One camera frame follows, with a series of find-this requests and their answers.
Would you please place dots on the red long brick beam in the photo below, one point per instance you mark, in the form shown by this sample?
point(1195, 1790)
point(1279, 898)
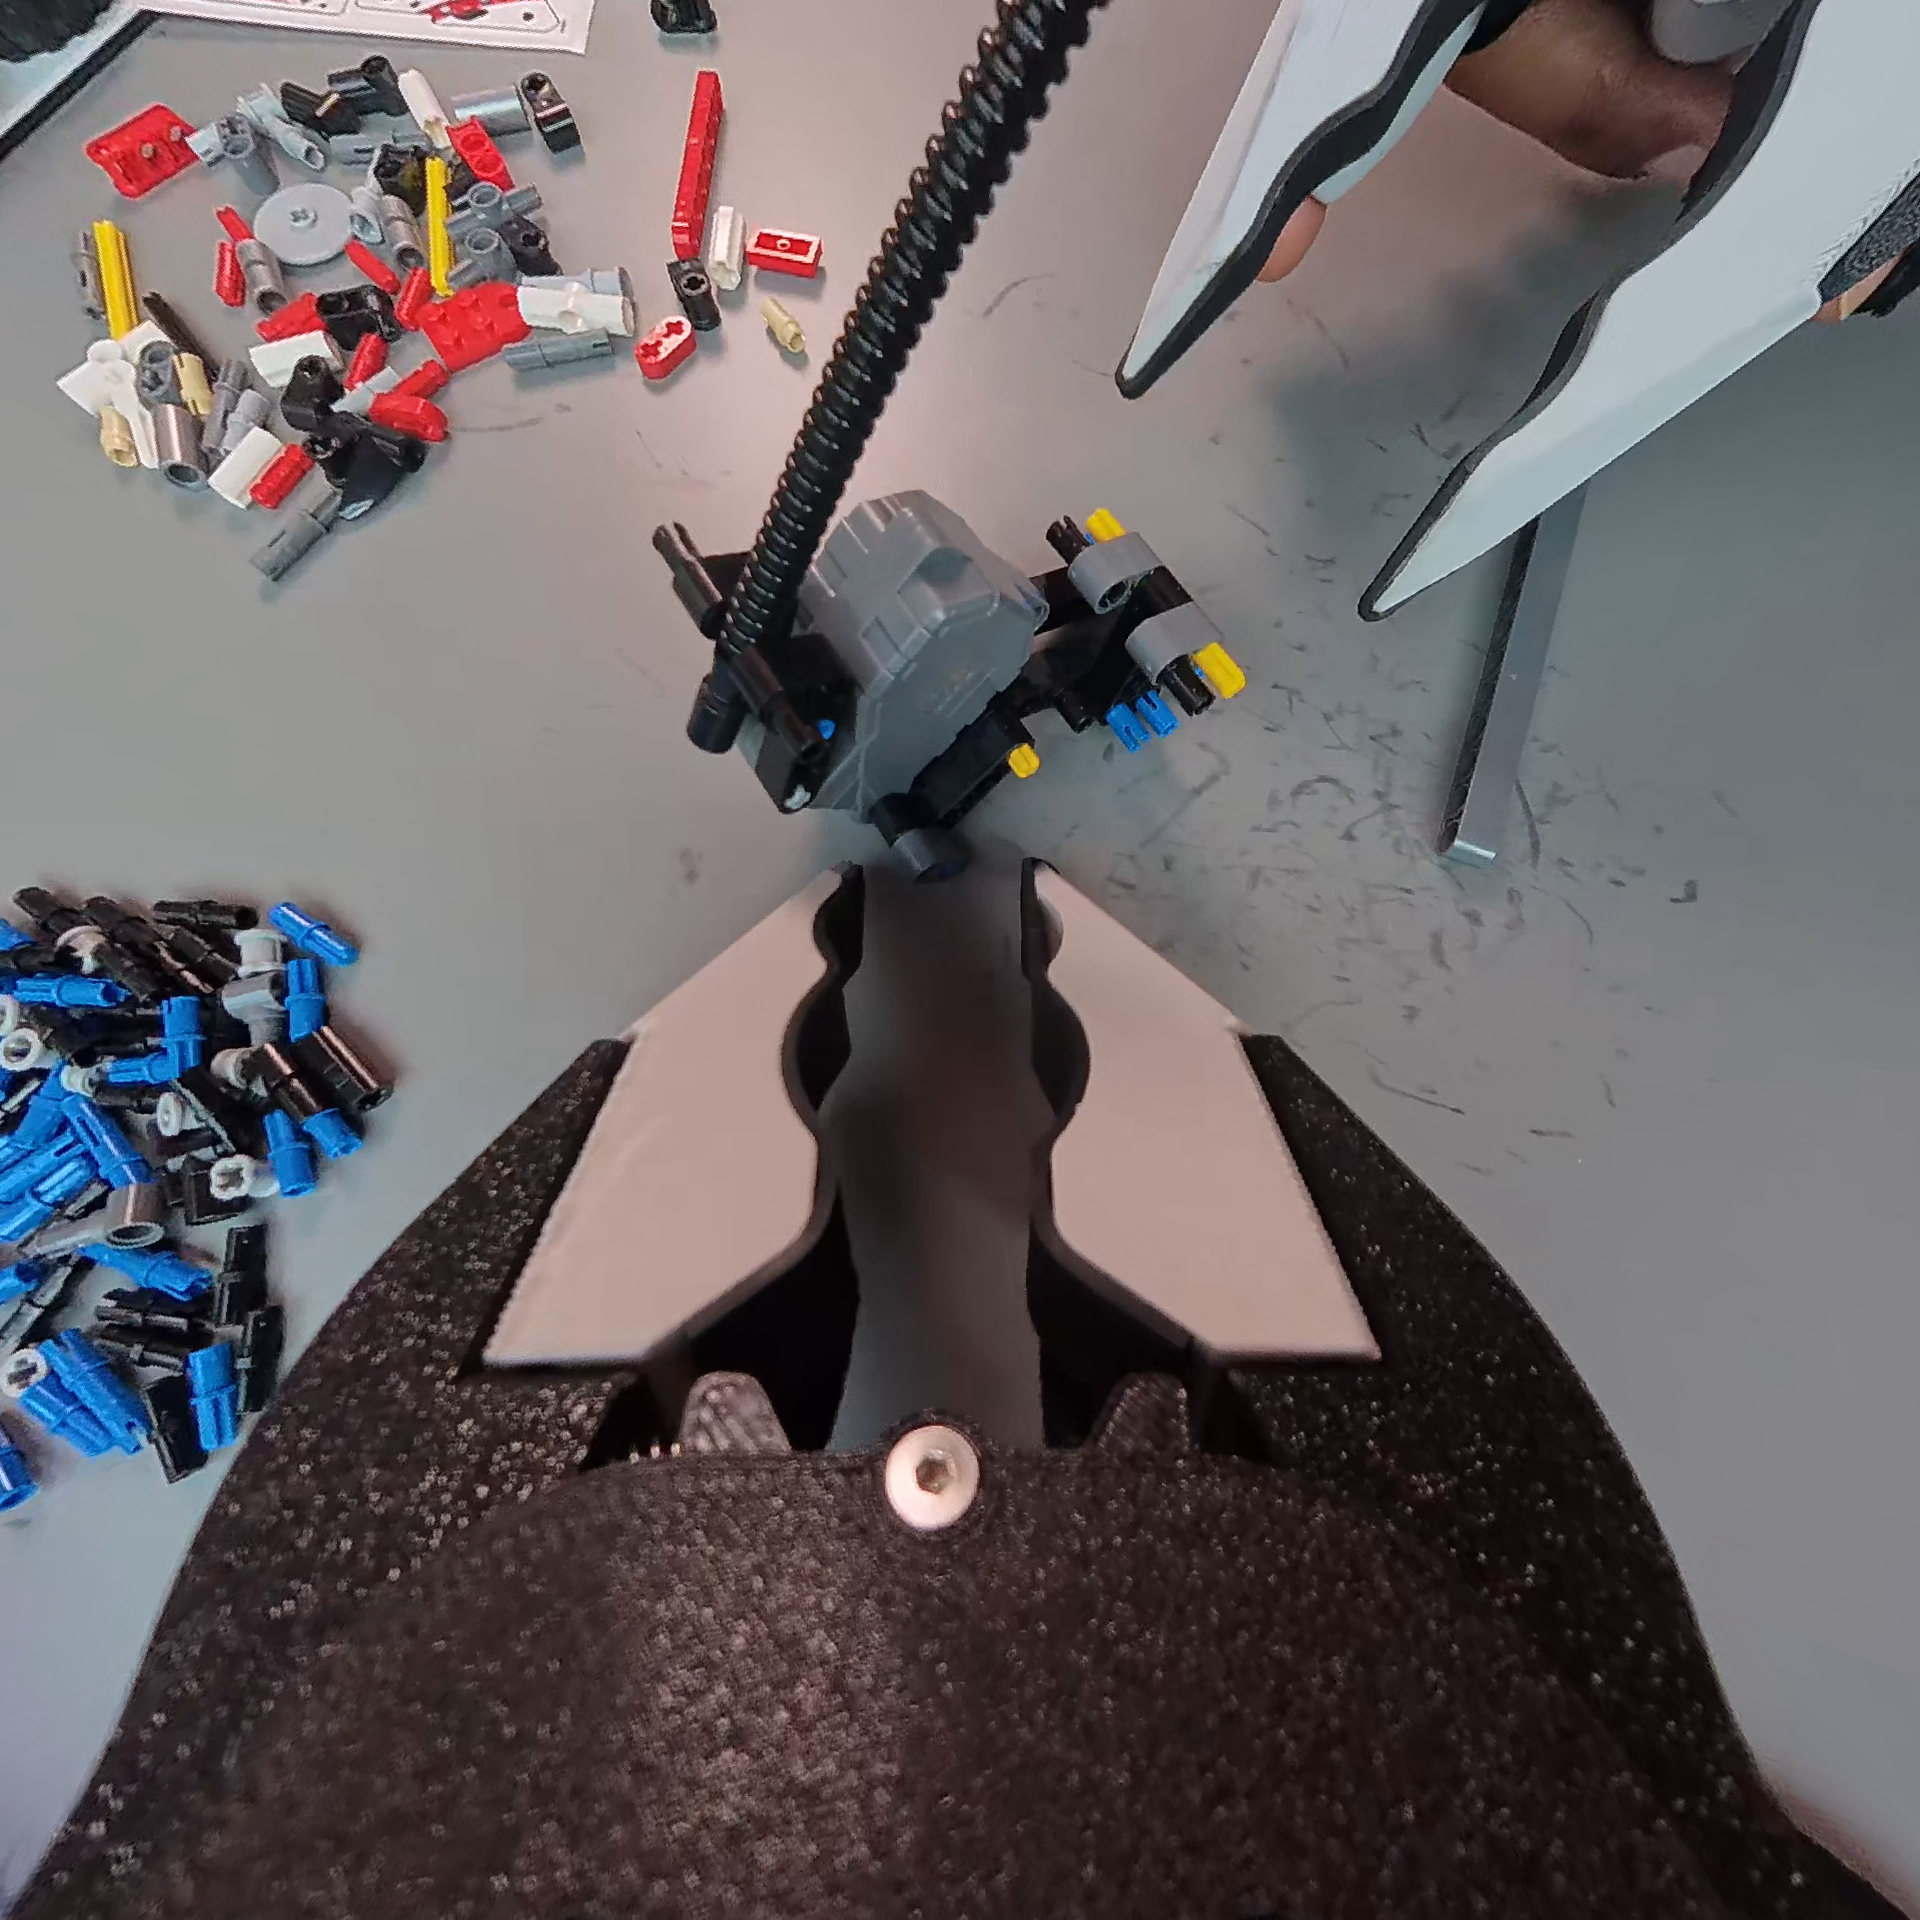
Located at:
point(700, 163)

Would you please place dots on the white sticker sheet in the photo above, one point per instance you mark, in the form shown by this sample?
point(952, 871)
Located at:
point(303, 14)

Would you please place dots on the pile of blue black pins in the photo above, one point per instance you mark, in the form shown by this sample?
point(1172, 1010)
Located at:
point(91, 1155)

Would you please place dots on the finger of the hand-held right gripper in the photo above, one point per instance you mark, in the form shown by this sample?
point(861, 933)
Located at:
point(1682, 375)
point(1288, 148)

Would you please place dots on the long grey beam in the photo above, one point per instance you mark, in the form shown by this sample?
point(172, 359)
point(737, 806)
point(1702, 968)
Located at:
point(1502, 704)

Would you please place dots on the tan pin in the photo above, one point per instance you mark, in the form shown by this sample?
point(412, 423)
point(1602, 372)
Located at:
point(789, 326)

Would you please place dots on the black knobby toy tyre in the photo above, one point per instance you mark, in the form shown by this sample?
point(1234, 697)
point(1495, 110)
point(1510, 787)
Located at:
point(39, 27)

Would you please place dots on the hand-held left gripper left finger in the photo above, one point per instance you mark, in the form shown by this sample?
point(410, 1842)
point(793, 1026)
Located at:
point(678, 1183)

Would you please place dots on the pile of mixed brick pieces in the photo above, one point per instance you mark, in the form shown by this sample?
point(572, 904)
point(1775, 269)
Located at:
point(471, 326)

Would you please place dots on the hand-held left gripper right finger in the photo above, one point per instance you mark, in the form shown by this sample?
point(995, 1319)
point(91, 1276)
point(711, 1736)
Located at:
point(1186, 1204)

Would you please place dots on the small white connector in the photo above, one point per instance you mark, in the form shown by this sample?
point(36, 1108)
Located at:
point(727, 245)

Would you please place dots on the small black connector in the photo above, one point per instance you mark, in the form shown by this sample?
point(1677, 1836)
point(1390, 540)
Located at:
point(687, 9)
point(693, 293)

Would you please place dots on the small red flat plate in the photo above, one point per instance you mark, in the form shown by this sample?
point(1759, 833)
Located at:
point(789, 249)

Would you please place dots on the red oval link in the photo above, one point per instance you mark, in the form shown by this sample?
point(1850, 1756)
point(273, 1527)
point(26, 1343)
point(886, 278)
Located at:
point(661, 349)

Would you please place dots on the person's right hand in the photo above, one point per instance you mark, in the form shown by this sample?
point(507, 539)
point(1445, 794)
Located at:
point(1624, 114)

